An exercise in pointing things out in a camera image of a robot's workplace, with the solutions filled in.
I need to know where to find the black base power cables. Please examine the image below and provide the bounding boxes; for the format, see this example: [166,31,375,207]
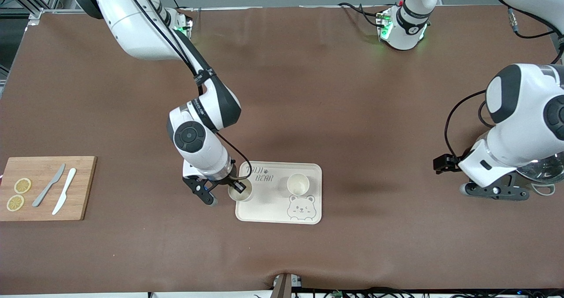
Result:
[338,1,385,28]

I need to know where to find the cream bear print tray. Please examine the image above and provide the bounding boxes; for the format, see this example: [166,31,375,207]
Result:
[235,161,323,225]

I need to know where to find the white IKEA cup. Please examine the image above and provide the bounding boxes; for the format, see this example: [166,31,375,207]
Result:
[227,179,254,203]
[286,173,310,197]

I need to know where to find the wooden cutting board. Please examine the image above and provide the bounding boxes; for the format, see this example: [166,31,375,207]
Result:
[0,156,97,222]

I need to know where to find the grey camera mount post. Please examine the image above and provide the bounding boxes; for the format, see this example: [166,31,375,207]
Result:
[270,272,304,298]

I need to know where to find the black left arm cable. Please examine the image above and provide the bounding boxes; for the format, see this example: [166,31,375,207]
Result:
[444,0,564,158]

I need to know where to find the aluminium frame profile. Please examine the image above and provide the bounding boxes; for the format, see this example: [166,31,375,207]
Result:
[0,0,73,22]

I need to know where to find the glass pot lid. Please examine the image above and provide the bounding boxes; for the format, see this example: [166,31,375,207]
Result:
[516,150,564,185]

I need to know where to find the white plastic knife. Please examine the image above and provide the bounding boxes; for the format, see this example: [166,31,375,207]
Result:
[52,168,77,216]

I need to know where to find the brown table cover mat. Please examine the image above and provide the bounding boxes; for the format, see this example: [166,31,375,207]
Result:
[0,4,564,295]

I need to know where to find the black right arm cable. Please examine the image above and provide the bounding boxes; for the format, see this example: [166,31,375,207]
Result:
[121,0,253,188]

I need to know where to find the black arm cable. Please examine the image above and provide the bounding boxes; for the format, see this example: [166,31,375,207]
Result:
[444,0,564,158]
[121,0,253,188]

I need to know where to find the grey plastic knife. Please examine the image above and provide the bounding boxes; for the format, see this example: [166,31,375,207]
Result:
[32,164,66,208]

